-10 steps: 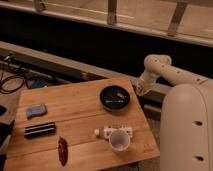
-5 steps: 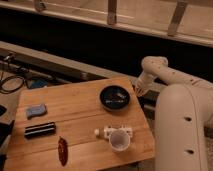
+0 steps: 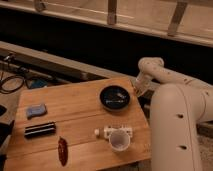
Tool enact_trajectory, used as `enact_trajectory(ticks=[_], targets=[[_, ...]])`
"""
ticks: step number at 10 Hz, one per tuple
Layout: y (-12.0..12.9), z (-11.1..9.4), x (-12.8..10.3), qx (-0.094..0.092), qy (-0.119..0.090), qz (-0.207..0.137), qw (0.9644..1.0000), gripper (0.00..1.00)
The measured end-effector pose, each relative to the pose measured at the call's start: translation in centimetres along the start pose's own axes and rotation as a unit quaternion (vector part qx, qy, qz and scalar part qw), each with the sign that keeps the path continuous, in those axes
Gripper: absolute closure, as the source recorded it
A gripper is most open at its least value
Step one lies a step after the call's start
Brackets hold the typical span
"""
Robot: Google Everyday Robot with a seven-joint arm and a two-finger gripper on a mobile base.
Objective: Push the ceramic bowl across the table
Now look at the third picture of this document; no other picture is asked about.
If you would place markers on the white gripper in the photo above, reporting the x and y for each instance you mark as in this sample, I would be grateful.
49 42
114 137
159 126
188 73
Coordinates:
142 83

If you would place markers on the black ceramic bowl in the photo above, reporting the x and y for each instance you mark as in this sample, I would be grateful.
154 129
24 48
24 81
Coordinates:
114 98

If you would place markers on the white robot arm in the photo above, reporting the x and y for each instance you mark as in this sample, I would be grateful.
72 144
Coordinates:
177 105

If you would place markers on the white plastic cup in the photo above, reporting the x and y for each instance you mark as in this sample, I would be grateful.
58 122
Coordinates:
119 141

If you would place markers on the blue box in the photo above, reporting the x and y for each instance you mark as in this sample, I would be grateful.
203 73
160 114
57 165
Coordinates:
37 83

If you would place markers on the blue sponge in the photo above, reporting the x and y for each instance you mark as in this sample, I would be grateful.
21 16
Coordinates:
35 111

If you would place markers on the black rectangular case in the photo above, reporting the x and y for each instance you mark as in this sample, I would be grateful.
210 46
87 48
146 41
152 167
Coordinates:
40 130

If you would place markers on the black object at left edge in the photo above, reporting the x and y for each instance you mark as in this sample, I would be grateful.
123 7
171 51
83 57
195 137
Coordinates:
5 129

